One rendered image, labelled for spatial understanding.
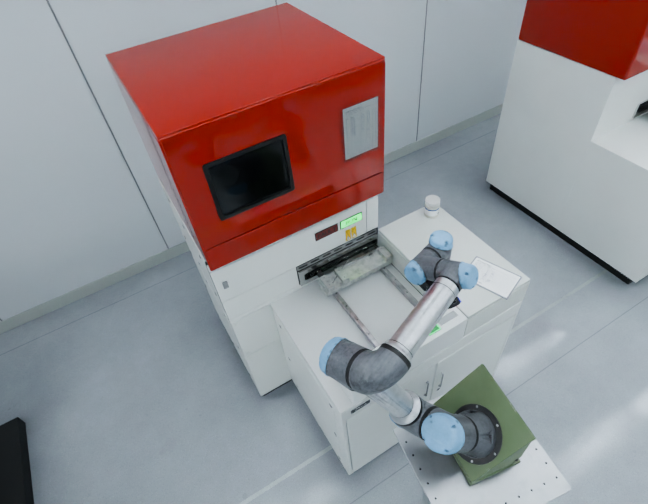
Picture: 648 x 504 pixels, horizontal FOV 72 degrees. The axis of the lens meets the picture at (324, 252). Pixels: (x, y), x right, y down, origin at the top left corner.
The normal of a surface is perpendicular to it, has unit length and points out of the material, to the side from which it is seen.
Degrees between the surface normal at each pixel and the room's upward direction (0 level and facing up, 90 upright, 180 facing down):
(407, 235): 0
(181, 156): 90
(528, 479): 0
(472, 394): 45
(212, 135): 90
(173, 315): 0
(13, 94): 90
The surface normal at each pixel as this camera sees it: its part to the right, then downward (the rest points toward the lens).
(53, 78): 0.50, 0.60
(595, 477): -0.08, -0.68
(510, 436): -0.72, -0.26
